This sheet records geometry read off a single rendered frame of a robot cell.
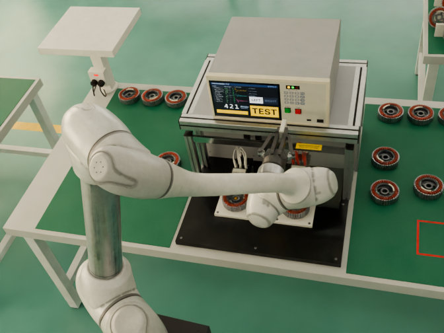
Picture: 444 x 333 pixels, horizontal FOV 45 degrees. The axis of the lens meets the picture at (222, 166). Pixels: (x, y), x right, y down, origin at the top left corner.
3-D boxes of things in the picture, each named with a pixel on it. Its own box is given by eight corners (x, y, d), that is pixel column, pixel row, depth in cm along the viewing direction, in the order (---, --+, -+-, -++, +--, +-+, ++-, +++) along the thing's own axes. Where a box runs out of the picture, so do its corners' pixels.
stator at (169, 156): (152, 162, 246) (151, 157, 243) (175, 152, 248) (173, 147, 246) (162, 178, 238) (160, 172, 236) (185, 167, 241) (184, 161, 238)
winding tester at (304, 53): (328, 127, 194) (329, 82, 180) (213, 118, 206) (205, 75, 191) (339, 62, 219) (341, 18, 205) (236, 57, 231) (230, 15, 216)
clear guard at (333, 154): (339, 209, 182) (339, 197, 178) (269, 201, 188) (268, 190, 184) (348, 142, 203) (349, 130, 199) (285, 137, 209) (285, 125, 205)
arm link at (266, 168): (283, 194, 173) (286, 180, 177) (282, 176, 166) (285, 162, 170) (256, 191, 175) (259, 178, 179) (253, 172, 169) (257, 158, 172)
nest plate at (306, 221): (312, 228, 207) (312, 226, 206) (273, 223, 211) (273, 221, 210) (317, 198, 217) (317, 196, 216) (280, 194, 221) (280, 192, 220)
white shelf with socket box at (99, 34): (137, 129, 264) (111, 51, 231) (71, 123, 273) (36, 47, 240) (160, 84, 286) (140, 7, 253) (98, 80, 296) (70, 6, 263)
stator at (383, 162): (386, 148, 233) (387, 142, 231) (404, 164, 226) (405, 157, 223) (365, 158, 231) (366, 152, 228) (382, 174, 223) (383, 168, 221)
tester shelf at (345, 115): (358, 144, 193) (359, 135, 190) (180, 129, 211) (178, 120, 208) (367, 69, 221) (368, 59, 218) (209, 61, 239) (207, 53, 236)
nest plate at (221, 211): (250, 220, 213) (250, 218, 213) (214, 215, 217) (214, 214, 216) (258, 191, 223) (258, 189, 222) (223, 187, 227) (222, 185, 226)
